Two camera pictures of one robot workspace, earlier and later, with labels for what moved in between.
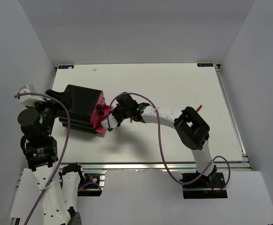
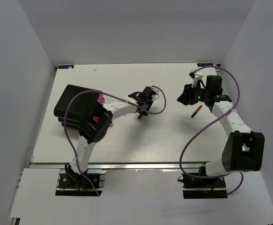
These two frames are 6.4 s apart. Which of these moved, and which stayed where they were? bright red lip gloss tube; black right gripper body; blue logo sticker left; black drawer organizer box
Moved: black right gripper body
Stayed: bright red lip gloss tube; black drawer organizer box; blue logo sticker left
